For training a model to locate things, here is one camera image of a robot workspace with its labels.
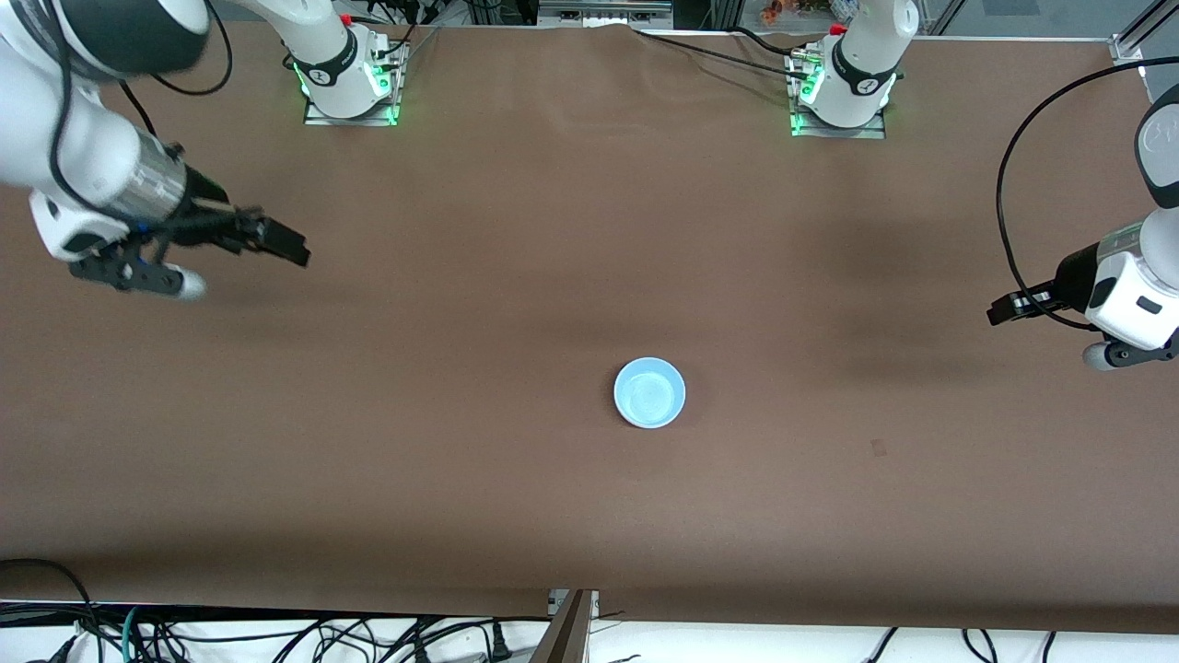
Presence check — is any blue plastic bowl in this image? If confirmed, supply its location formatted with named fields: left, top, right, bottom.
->
left=613, top=357, right=687, bottom=430

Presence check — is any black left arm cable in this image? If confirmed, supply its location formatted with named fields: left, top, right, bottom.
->
left=996, top=57, right=1179, bottom=332

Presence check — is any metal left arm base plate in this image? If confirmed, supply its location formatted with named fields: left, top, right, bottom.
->
left=788, top=48, right=888, bottom=140

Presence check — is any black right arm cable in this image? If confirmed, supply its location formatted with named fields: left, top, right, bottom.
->
left=51, top=0, right=234, bottom=240

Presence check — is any short black table cable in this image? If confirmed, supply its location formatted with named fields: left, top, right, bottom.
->
left=731, top=26, right=810, bottom=62

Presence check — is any brown table cover sheet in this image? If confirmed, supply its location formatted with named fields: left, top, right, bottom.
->
left=0, top=17, right=1179, bottom=634

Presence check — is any black looped floor cable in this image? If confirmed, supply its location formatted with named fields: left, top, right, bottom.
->
left=0, top=558, right=97, bottom=638

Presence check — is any grey power strip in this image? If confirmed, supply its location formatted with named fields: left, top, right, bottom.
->
left=538, top=0, right=675, bottom=27

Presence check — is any long black table cable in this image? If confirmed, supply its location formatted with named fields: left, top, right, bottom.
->
left=630, top=26, right=804, bottom=80

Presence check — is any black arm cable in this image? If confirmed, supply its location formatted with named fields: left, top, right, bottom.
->
left=996, top=57, right=1179, bottom=332
left=51, top=0, right=234, bottom=240

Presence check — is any metal table support bracket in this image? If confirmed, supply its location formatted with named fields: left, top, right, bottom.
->
left=530, top=589, right=601, bottom=663

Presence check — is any teal floor cable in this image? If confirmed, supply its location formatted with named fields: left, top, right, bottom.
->
left=122, top=605, right=150, bottom=663

